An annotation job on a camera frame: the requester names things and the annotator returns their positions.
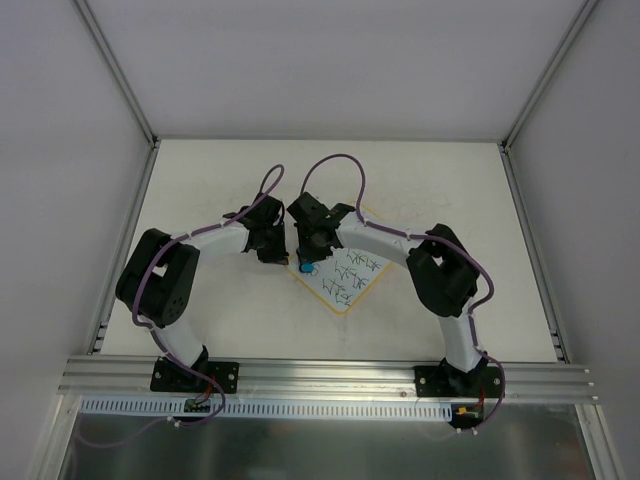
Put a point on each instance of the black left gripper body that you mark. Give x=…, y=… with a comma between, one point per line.
x=273, y=245

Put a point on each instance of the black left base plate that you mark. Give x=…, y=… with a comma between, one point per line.
x=168, y=377

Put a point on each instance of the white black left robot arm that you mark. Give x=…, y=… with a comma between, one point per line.
x=157, y=281

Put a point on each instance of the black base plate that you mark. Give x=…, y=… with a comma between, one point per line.
x=440, y=381
x=168, y=377

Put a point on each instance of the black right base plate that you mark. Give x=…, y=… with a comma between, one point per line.
x=440, y=381

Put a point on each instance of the aluminium mounting rail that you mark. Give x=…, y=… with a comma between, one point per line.
x=533, y=383

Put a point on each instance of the yellow framed small whiteboard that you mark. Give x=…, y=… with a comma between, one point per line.
x=345, y=277

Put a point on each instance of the blue black whiteboard eraser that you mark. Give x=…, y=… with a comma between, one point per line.
x=308, y=268

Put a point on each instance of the right aluminium frame post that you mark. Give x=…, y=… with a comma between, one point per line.
x=559, y=54

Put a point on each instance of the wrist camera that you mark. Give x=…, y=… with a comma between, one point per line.
x=269, y=212
x=307, y=210

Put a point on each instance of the left aluminium frame post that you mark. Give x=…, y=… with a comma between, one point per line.
x=95, y=31

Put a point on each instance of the white slotted cable duct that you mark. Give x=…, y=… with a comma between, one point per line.
x=411, y=410

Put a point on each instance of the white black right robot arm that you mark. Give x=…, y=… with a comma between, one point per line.
x=443, y=274

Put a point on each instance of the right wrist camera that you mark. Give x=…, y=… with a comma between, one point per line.
x=307, y=210

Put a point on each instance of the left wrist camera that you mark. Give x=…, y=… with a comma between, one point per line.
x=269, y=212

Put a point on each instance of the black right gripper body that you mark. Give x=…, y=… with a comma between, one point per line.
x=314, y=245

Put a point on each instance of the aluminium frame post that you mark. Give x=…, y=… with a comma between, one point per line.
x=95, y=31
x=559, y=54

